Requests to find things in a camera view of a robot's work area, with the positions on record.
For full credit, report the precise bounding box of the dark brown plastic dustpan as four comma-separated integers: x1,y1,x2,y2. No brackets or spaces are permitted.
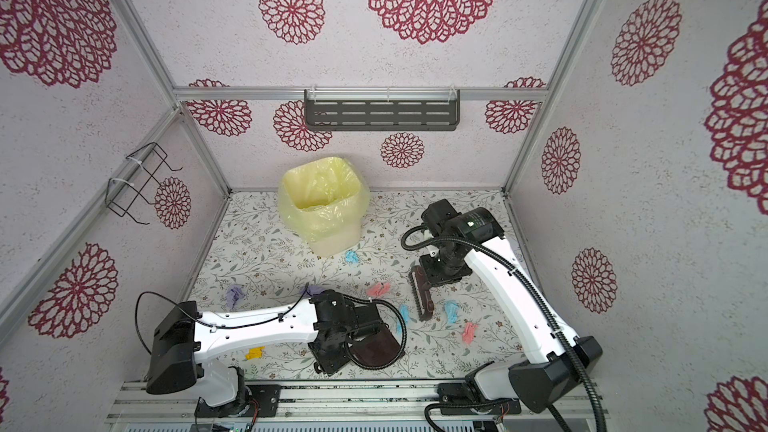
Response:
346,325,408,371

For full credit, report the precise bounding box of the blue paper scrap long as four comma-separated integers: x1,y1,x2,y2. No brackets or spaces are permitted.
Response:
396,304,409,334

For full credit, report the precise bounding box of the bin with yellow-green bag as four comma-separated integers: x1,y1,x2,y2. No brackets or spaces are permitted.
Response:
277,157,371,257

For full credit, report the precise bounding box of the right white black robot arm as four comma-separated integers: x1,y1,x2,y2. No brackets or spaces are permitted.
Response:
401,199,605,423

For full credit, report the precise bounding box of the purple paper scrap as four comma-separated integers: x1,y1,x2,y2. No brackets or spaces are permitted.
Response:
304,284,326,297
225,284,245,311

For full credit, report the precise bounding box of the blue paper scrap right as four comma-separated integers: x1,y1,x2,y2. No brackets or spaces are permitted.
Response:
444,300,460,324

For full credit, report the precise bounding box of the pink paper scrap centre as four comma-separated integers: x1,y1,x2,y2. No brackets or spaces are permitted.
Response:
366,282,391,298

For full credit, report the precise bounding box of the pink paper scrap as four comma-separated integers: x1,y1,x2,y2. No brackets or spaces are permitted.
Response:
366,282,391,298
461,322,477,345

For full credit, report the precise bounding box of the light blue paper scrap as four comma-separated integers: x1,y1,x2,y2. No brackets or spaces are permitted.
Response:
344,250,360,265

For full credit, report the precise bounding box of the pink paper scrap right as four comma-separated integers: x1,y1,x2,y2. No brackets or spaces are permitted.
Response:
461,322,477,345

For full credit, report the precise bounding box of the yellow paper scrap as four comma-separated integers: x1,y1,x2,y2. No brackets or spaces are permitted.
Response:
245,347,264,361

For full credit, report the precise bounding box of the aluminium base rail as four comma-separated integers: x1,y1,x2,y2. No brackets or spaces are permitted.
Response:
107,379,610,424

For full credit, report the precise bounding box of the dark grey wall shelf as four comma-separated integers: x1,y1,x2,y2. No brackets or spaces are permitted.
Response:
304,89,461,132

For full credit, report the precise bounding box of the black wire wall rack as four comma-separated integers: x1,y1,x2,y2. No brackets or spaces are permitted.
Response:
104,142,182,226

